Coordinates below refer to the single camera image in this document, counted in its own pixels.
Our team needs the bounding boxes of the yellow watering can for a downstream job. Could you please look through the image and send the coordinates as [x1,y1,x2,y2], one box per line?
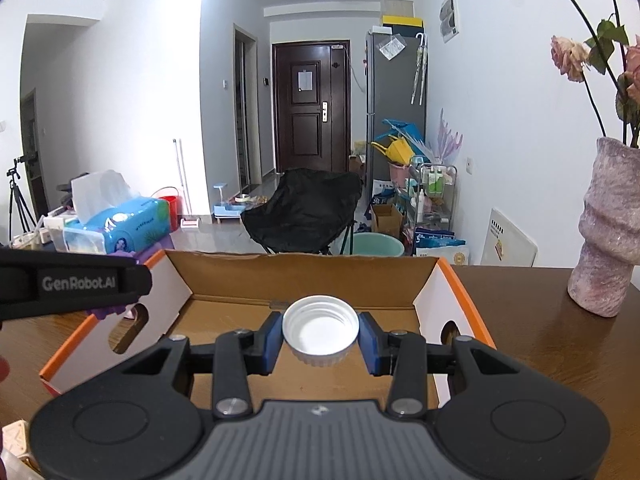
[371,137,412,163]

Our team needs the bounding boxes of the black folding chair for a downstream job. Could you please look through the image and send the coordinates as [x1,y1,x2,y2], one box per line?
[241,167,362,256]

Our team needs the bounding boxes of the metal trolley rack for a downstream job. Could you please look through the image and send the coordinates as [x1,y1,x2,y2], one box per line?
[402,156,458,246]

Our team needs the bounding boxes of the white flat mop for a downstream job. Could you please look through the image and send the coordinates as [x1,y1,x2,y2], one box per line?
[172,138,200,229]

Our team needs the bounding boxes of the black camera tripod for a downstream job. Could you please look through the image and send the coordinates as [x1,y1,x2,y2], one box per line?
[6,156,41,246]

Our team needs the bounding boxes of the clear plastic bag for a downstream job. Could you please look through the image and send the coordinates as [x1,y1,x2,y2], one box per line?
[377,35,407,59]

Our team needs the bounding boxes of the white folded umbrella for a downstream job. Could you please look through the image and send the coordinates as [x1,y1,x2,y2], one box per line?
[411,31,430,106]

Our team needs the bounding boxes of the small brown cardboard box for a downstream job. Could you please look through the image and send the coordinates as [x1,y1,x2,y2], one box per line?
[371,203,405,238]

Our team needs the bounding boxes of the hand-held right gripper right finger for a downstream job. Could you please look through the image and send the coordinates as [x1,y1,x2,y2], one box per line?
[359,311,521,420]

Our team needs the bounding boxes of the white plastic jar lid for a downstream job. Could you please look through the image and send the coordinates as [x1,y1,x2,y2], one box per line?
[281,295,361,368]

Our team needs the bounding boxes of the pink plastic bucket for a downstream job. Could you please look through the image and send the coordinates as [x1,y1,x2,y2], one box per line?
[389,160,412,188]

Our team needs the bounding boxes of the blue tissue pack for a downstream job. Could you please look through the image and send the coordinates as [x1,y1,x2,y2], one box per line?
[62,170,171,256]

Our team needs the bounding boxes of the pink textured vase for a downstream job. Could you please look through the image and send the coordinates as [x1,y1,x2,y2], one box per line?
[567,136,640,318]

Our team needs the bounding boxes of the red plastic bucket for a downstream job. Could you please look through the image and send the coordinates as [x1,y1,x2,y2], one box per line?
[151,186,179,232]

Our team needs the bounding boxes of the white bag with gold seal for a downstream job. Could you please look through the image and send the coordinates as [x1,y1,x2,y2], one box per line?
[417,244,471,267]

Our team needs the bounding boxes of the green plastic basin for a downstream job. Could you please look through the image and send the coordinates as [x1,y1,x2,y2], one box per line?
[352,231,405,258]

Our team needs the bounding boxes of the purple foam block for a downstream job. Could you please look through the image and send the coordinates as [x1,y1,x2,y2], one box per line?
[105,235,175,263]

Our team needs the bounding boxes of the dark brown entrance door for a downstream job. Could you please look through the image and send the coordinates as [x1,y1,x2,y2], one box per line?
[272,40,351,173]

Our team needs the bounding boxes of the white leaning board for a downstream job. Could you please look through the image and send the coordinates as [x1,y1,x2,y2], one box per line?
[481,207,538,267]

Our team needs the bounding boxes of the orange-edged cardboard box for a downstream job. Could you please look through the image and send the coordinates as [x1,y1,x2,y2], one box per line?
[39,249,497,411]

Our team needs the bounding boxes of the blue pet feeder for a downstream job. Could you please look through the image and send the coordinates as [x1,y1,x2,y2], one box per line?
[212,183,246,221]

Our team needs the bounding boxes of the purple feather decoration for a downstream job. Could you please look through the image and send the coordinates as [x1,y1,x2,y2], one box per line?
[427,108,463,163]

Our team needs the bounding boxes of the grey refrigerator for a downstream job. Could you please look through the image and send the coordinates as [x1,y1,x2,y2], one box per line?
[366,29,427,206]

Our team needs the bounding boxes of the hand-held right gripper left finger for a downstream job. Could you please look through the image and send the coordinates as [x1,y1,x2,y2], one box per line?
[122,311,284,420]

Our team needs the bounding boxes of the blue printed box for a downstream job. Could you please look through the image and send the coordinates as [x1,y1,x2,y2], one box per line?
[415,229,456,248]

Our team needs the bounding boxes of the blue and white bag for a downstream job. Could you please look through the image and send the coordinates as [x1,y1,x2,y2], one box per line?
[372,180,401,206]

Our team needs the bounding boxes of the yellow and black box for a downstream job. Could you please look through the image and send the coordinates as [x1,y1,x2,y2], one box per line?
[382,15,425,36]

